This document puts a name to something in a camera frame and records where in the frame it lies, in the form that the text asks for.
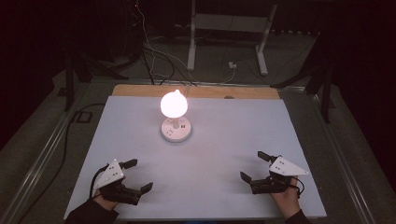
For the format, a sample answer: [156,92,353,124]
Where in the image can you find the person's right hand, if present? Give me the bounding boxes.
[270,176,302,220]

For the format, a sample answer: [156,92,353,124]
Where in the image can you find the person's left hand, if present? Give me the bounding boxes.
[92,192,120,213]

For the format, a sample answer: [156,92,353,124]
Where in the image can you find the white floor cable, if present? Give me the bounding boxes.
[135,0,237,87]

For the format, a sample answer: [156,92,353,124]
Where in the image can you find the white round-base globe lamp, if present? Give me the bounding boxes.
[160,89,192,144]

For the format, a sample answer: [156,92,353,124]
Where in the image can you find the aluminium frame rail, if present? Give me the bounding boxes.
[88,77,307,93]
[306,90,379,224]
[0,81,92,224]

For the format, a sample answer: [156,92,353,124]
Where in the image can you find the left hand-held gripper black cable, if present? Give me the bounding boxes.
[89,164,110,199]

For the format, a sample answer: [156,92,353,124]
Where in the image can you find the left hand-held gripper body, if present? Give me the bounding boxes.
[92,159,143,206]

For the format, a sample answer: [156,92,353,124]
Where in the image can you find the black square frame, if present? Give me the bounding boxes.
[71,110,93,125]

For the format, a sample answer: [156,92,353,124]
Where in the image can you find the long black floor cable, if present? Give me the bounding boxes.
[17,102,106,224]

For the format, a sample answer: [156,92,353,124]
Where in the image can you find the hand-held gripper black cable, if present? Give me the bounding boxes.
[89,164,110,199]
[288,175,305,199]

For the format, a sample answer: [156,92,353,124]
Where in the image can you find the right hand-held gripper black cable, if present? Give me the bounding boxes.
[288,175,305,199]

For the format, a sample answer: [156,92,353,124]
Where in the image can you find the black stand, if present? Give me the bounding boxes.
[63,46,129,112]
[270,31,334,124]

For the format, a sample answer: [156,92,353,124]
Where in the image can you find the grey metal stand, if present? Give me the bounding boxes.
[186,0,278,77]

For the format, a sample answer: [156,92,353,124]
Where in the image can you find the wooden board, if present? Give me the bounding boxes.
[111,83,281,101]

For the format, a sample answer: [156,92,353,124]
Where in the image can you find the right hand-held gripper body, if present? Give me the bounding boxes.
[249,156,310,195]

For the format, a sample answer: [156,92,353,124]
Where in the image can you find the black cable bundle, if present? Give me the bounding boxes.
[140,46,197,87]

